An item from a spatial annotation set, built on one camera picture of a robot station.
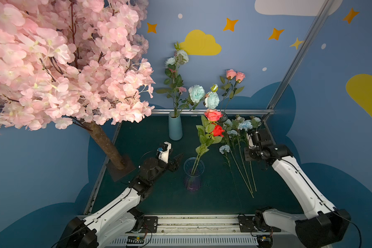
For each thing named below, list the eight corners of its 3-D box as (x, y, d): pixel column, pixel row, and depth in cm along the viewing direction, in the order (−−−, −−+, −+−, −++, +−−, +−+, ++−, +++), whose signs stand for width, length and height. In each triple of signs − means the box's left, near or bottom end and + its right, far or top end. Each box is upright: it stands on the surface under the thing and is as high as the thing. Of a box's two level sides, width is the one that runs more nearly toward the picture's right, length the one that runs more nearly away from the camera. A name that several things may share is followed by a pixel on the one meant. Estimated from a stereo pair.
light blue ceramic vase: (169, 140, 108) (167, 121, 93) (170, 130, 114) (168, 111, 99) (182, 140, 108) (181, 122, 93) (182, 130, 114) (182, 111, 99)
